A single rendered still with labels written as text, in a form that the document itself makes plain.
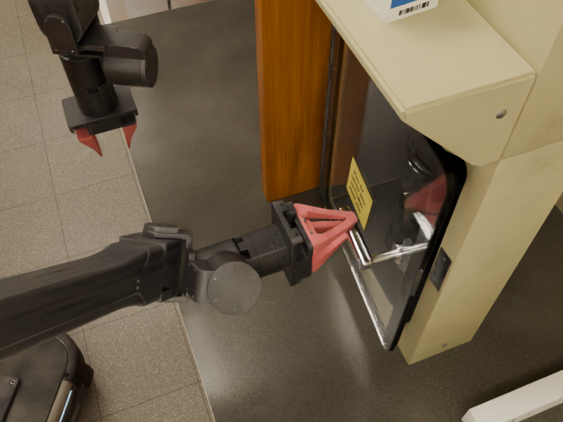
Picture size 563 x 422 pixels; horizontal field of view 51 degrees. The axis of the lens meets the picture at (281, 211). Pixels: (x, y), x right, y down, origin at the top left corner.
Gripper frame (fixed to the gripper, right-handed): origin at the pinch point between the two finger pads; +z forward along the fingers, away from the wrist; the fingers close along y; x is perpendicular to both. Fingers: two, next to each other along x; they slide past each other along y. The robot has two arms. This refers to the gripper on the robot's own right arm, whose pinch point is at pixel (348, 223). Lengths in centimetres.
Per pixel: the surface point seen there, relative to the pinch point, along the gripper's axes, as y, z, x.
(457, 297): -6.4, 10.1, -11.8
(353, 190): -5.0, 4.9, 7.9
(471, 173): 16.4, 7.0, -9.1
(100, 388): -120, -52, 45
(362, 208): -4.7, 4.6, 4.3
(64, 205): -120, -50, 121
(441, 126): 28.2, -0.7, -11.6
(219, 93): -26, 0, 57
